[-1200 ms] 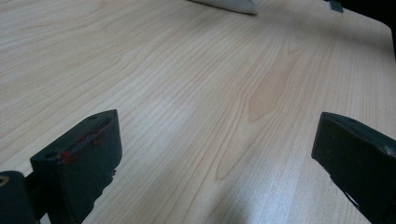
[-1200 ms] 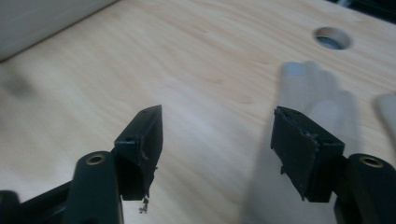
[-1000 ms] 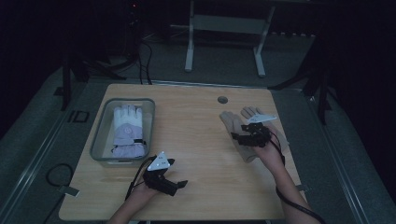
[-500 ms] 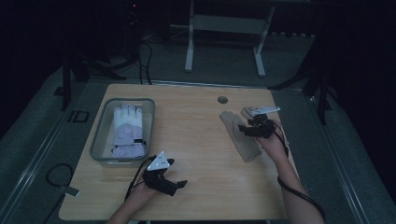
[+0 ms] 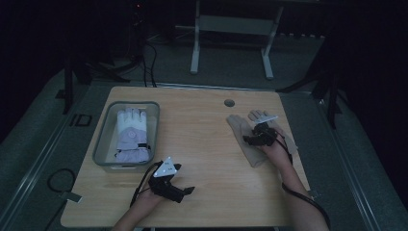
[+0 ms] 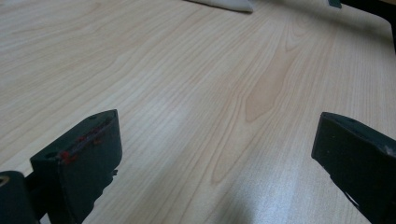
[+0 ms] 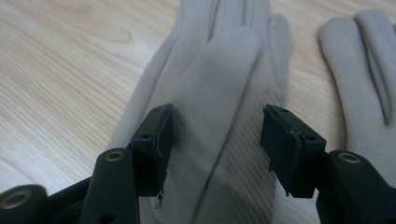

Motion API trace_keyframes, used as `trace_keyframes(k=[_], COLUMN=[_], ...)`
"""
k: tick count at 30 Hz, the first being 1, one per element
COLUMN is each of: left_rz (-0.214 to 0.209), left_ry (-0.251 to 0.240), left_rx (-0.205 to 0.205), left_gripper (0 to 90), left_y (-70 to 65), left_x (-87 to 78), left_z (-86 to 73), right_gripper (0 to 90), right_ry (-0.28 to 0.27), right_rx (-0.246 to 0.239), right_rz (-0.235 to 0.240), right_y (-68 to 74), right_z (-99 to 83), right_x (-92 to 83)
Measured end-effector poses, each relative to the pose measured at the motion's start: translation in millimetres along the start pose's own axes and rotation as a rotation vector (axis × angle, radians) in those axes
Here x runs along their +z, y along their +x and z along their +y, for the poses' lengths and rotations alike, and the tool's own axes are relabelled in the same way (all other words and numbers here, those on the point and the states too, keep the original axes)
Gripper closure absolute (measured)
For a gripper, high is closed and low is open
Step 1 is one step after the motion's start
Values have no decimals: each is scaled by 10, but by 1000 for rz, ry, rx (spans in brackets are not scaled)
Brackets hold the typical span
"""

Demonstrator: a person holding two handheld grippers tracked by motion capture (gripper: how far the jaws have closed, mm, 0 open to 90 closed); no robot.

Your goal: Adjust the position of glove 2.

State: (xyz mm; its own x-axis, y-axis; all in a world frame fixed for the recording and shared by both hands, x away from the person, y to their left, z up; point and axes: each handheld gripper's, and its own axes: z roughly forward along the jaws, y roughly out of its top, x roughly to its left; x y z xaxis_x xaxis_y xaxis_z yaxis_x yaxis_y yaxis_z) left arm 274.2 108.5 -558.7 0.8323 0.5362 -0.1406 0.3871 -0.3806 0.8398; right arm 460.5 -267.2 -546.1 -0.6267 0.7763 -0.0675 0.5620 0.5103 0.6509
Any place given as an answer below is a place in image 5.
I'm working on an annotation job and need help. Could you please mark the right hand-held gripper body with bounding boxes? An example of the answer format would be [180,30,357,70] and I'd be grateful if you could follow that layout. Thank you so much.
[253,115,279,148]

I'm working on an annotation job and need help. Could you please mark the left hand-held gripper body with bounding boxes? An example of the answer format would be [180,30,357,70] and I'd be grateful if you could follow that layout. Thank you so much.
[147,156,187,204]

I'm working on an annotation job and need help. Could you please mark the plain beige glove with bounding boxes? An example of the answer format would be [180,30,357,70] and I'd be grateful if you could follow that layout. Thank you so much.
[225,114,269,168]

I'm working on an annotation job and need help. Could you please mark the purple glove with white fingers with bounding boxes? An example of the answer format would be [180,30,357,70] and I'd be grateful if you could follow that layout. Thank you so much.
[114,107,152,164]

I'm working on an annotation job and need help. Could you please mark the grey plastic bin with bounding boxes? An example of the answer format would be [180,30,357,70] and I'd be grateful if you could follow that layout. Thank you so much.
[91,100,161,170]

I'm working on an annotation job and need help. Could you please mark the person's left hand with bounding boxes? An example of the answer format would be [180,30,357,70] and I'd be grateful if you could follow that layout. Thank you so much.
[136,187,166,210]

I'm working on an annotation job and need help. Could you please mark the person's right hand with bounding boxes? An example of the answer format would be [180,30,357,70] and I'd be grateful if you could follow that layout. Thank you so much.
[258,136,293,169]

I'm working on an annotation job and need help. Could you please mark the beige glove with dark button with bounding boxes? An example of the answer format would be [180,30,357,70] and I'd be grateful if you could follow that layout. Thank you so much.
[247,109,299,154]

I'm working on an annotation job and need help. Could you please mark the black tripod stand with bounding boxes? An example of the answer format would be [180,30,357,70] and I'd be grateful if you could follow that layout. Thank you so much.
[56,3,147,116]
[275,35,349,130]

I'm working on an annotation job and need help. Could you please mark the grey plug on floor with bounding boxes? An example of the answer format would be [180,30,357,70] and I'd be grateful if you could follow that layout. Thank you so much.
[58,191,84,204]

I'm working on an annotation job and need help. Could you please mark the left hand-held gripper cable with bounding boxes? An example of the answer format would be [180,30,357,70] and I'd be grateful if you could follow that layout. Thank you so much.
[129,160,165,208]

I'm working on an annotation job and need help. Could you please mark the hand-held gripper cable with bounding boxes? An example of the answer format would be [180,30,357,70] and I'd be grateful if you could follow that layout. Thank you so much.
[129,160,165,208]
[272,129,332,231]

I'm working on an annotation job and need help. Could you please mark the right hand-held gripper cable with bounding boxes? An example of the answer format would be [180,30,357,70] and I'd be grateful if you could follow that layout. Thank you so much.
[272,129,332,231]

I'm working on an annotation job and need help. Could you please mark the black hanging cables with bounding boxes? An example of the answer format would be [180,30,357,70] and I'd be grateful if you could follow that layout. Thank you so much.
[140,41,159,89]

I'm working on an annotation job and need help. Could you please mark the white metal table frame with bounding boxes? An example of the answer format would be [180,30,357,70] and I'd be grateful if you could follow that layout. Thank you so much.
[174,0,287,81]

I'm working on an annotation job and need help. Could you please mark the black looped floor cable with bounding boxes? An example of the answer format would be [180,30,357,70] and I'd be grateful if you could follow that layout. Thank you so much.
[42,167,77,231]

